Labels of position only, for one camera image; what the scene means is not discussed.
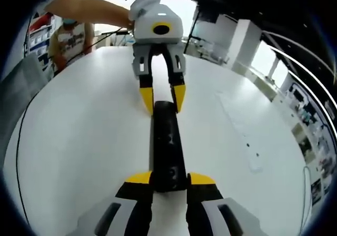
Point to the white storage shelf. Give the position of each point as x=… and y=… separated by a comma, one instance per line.
x=39, y=35

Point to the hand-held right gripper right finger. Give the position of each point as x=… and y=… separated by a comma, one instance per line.
x=208, y=209

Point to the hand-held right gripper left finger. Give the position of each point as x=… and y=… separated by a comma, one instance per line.
x=134, y=207

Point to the white square pillar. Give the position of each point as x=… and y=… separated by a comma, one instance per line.
x=247, y=46

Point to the blue wall display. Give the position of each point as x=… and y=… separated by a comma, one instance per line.
x=308, y=141

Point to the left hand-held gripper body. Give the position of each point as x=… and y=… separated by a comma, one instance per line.
x=158, y=20

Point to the black remote control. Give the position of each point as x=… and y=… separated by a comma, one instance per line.
x=168, y=141

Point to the grey mesh office chair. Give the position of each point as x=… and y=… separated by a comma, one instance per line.
x=21, y=75

